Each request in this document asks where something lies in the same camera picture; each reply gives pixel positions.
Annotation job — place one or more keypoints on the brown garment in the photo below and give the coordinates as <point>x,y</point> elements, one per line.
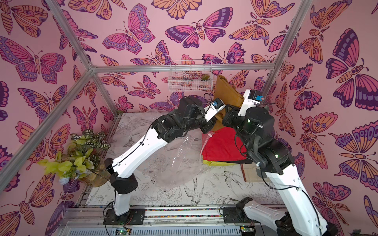
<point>228,95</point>

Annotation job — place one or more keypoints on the aluminium mounting rail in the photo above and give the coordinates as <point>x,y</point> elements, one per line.
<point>160,221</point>

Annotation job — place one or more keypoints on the clear plastic vacuum bag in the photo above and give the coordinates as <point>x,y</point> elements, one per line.
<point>174,164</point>

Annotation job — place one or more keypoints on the white wire wall basket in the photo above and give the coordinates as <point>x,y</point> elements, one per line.
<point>185,75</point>

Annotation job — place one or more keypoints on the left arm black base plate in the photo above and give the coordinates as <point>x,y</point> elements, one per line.
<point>132,217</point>

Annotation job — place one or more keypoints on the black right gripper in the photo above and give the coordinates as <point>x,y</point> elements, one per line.
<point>231,117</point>

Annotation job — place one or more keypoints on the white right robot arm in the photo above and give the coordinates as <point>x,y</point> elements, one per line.
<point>254,127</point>

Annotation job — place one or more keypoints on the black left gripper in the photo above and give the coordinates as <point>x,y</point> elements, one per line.
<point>208,125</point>

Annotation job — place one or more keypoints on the dark grey garment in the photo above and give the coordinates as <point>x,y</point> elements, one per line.
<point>238,160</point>

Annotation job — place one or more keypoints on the red garment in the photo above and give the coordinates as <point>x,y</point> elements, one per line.
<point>221,145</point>

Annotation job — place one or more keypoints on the aluminium frame bars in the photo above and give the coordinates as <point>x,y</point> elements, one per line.
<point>22,155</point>

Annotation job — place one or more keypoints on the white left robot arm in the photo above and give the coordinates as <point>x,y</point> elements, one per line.
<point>189,115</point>

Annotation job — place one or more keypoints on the beige work glove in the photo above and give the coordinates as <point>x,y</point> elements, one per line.
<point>251,173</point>

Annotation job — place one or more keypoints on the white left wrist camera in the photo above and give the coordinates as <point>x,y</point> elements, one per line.
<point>215,107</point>

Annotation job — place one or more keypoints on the small green succulent plant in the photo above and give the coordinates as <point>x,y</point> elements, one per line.
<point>205,76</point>

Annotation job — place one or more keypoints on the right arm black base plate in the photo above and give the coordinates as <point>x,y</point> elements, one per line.
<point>234,215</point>

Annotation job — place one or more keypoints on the yellow garment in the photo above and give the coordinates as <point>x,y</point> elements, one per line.
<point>217,164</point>

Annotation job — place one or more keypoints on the green leafy potted plant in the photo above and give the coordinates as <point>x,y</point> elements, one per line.
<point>83,160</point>

